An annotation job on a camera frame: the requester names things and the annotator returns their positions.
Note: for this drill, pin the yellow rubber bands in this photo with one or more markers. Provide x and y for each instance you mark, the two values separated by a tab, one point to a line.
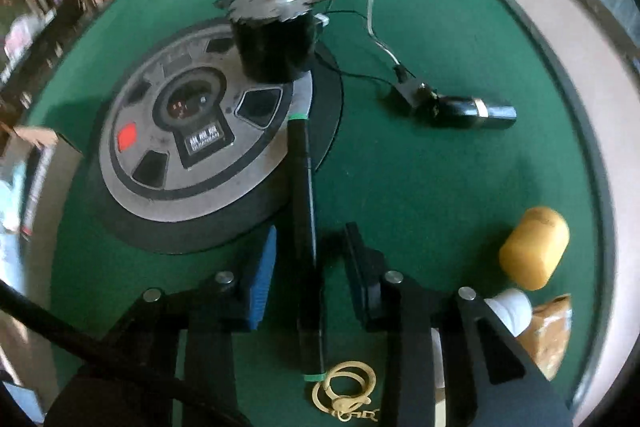
345	387

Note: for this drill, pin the black cylindrical plug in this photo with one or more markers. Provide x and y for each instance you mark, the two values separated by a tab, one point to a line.
475	111

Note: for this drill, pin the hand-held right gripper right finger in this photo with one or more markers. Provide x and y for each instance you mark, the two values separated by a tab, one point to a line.
357	277

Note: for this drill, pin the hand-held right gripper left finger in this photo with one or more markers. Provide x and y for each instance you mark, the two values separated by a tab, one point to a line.
262	277

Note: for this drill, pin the black motor with gear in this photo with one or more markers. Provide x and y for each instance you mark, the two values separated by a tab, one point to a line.
275	37

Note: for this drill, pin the yellow plastic capsule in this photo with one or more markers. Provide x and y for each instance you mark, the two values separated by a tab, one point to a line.
535	247

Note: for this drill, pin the cardboard box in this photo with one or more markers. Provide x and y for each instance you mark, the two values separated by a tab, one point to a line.
60	167

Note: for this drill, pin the black marker green bands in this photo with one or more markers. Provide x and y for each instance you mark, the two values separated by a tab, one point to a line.
305	227

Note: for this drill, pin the small black connector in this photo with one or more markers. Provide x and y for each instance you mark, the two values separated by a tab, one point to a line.
412	92

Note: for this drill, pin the white bottle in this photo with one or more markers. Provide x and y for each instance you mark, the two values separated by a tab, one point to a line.
512	308

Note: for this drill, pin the orange snack packet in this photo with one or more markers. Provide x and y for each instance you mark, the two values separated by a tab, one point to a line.
552	337

